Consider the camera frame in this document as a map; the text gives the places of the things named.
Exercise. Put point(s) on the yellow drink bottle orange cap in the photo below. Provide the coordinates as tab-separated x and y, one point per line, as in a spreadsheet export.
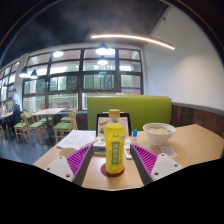
114	143

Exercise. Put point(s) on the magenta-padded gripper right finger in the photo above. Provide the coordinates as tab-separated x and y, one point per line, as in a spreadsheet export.
146	160

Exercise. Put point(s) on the wooden chairs with green seats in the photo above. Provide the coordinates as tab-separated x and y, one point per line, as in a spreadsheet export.
35	125

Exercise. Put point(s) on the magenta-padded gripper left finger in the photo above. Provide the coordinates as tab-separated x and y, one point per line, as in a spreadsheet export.
76	160

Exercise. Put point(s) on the small blue-capped white bottle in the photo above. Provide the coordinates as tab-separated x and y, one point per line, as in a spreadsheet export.
134	137

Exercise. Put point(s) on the person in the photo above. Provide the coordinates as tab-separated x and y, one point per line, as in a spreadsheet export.
16	100
2	108

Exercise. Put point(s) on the light wooden dining table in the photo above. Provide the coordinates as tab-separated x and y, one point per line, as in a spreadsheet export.
48	111

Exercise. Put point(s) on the white printed paper sheet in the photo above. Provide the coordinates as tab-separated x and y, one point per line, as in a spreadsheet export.
76	138

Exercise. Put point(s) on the green booth bench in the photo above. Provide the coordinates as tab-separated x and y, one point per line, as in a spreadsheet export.
146	108

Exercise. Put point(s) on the large black-framed window wall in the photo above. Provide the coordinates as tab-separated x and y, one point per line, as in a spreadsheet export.
66	83

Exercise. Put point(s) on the white bowl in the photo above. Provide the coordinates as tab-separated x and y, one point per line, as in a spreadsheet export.
159	133

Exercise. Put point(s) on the long curved light strip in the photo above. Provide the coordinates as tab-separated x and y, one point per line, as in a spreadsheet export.
136	37

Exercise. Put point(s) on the white paper slip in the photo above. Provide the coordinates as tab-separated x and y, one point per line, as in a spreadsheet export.
169	151

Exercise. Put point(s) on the black-framed picture sign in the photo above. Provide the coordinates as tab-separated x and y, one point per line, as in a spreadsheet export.
100	125

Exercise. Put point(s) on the small white flat device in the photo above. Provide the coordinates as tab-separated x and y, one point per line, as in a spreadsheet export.
128	152

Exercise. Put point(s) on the hanging pendant lamps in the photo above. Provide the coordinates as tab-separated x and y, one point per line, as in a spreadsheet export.
102	50

